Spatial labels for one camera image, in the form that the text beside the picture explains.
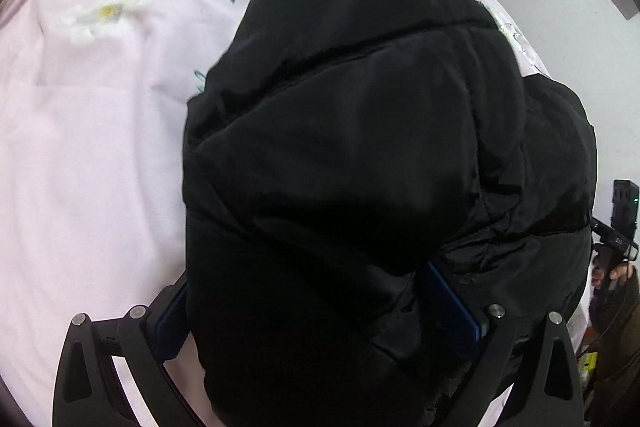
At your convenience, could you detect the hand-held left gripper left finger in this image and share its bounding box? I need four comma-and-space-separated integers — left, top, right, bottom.
52, 274, 193, 427

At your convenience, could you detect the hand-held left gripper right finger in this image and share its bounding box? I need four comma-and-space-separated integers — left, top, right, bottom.
425, 257, 586, 427

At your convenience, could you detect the black padded jacket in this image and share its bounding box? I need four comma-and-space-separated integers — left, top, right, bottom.
181, 0, 599, 427

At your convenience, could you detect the person's right hand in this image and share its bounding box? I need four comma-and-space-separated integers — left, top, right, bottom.
591, 252, 632, 294

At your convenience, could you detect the small yellow object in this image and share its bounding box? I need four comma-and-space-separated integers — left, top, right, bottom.
576, 351, 599, 384

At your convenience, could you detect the pink floral bed quilt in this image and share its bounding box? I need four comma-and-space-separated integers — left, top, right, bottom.
0, 0, 587, 427

